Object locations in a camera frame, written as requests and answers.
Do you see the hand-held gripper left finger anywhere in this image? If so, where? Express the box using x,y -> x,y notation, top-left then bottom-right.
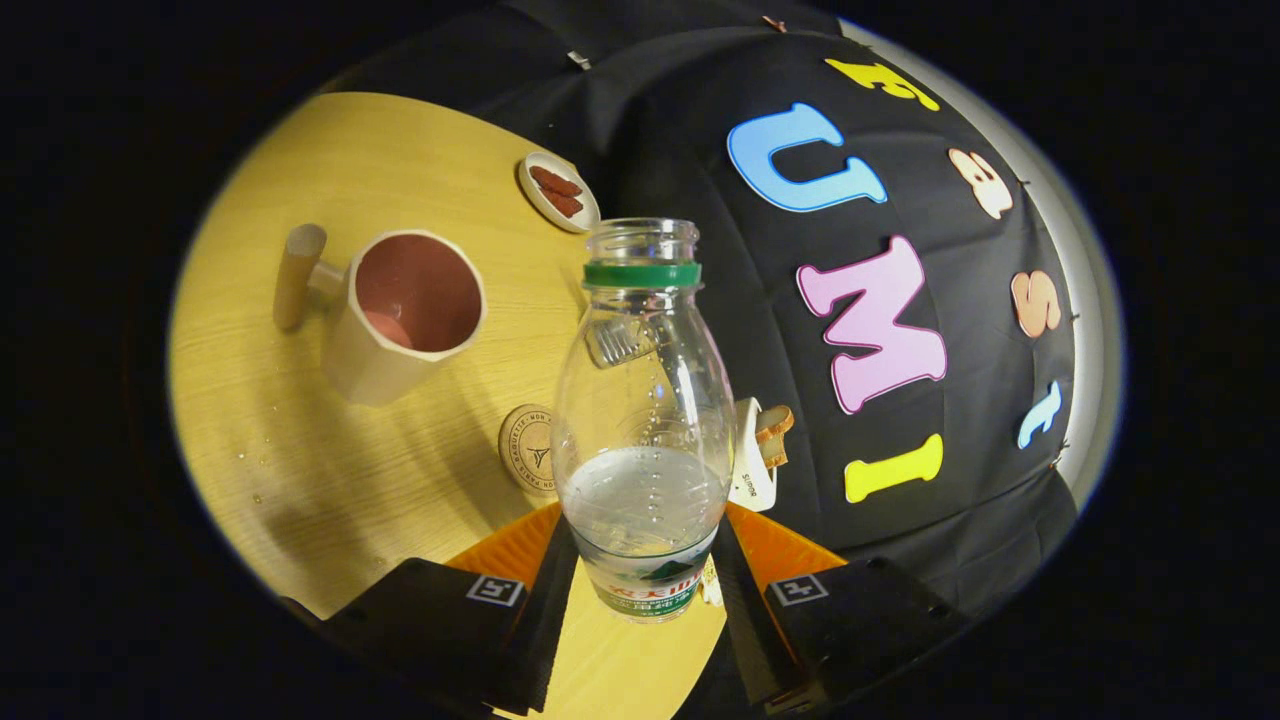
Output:
285,502 -> 581,716

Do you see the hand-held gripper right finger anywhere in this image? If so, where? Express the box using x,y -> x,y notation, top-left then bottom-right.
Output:
712,502 -> 976,716

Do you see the clear plastic juice bottle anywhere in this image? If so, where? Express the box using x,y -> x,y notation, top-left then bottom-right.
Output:
552,218 -> 736,624

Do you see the round wooden coaster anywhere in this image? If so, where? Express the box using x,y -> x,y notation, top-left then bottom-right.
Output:
498,403 -> 561,496

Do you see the cream cup with red inside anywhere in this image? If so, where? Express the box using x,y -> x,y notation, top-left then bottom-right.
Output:
273,223 -> 488,407

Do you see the white toaster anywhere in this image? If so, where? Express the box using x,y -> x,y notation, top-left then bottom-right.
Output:
730,397 -> 796,513

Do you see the toasted bread slice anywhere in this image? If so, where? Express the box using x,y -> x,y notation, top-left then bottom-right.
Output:
755,405 -> 796,469

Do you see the wooden table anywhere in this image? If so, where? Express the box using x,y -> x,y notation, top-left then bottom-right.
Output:
168,92 -> 731,720

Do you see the small clear glass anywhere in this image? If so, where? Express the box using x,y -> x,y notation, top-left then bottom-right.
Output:
585,315 -> 656,369

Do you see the small white round plate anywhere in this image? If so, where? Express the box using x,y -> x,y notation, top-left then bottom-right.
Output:
517,152 -> 602,235

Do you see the black backdrop cloth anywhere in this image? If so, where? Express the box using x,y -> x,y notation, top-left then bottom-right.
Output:
330,0 -> 1081,720

